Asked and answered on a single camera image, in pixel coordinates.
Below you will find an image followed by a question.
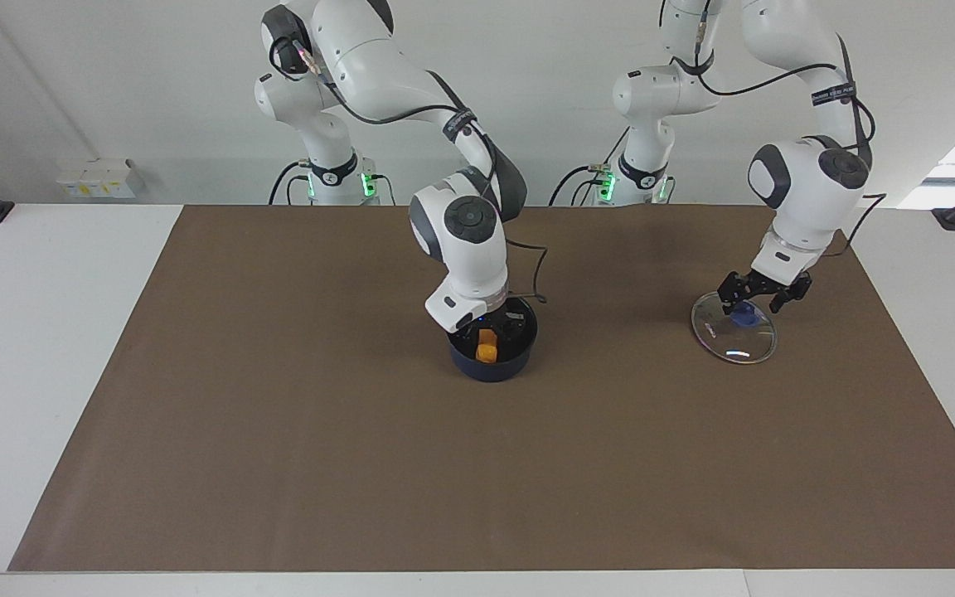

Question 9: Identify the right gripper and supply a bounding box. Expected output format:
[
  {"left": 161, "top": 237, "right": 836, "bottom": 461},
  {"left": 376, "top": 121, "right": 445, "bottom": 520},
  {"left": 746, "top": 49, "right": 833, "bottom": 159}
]
[{"left": 454, "top": 298, "right": 533, "bottom": 352}]

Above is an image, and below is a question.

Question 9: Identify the dark blue pot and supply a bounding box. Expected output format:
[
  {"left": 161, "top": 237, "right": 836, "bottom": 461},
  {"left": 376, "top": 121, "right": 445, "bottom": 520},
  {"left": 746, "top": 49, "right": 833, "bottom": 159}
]
[{"left": 448, "top": 297, "right": 540, "bottom": 383}]

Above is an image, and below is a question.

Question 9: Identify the glass lid with blue knob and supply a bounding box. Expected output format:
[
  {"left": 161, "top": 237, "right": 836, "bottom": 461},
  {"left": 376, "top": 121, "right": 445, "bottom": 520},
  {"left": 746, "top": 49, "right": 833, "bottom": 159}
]
[{"left": 690, "top": 290, "right": 778, "bottom": 366}]

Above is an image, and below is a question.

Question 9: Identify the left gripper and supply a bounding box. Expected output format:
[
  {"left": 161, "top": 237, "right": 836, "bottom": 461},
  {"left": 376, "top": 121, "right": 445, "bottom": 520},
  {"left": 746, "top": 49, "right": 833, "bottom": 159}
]
[{"left": 717, "top": 269, "right": 813, "bottom": 315}]

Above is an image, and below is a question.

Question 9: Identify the white wall socket box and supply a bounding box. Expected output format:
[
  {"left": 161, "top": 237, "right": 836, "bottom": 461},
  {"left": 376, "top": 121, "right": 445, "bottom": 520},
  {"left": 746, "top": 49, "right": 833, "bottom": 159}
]
[{"left": 56, "top": 158, "right": 146, "bottom": 200}]

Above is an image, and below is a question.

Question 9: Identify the black cable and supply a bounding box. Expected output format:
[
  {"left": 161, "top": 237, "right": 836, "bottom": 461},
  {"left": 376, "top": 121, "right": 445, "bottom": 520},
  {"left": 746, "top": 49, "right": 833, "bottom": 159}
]
[
  {"left": 268, "top": 161, "right": 313, "bottom": 206},
  {"left": 670, "top": 0, "right": 888, "bottom": 259},
  {"left": 269, "top": 33, "right": 550, "bottom": 305},
  {"left": 549, "top": 164, "right": 604, "bottom": 207}
]

